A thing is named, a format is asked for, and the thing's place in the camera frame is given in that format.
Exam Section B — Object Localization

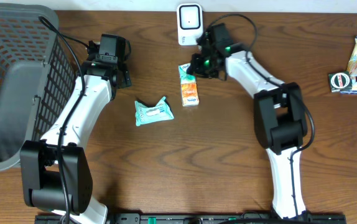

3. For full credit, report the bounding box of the teal tissue pack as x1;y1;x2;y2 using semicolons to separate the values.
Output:
178;63;196;84

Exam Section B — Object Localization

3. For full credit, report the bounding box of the orange tissue pack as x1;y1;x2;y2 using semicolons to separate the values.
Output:
180;75;200;106

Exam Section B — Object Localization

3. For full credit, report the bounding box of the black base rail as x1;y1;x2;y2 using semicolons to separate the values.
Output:
34;212;347;224

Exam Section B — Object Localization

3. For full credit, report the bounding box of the dark green round-label box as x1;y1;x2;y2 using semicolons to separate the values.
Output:
328;72;352;93

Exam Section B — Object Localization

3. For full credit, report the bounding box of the white barcode scanner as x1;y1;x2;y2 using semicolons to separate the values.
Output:
176;3;203;46

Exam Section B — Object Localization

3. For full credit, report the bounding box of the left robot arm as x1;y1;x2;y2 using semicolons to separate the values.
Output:
20;34;131;223

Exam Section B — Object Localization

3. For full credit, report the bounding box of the teal wet wipes pack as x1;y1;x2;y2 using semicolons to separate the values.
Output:
134;96;174;126

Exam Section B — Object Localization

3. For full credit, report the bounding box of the grey plastic mesh basket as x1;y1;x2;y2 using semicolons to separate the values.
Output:
0;3;77;171

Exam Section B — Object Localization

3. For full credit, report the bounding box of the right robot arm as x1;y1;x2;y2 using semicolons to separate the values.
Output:
187;24;307;221

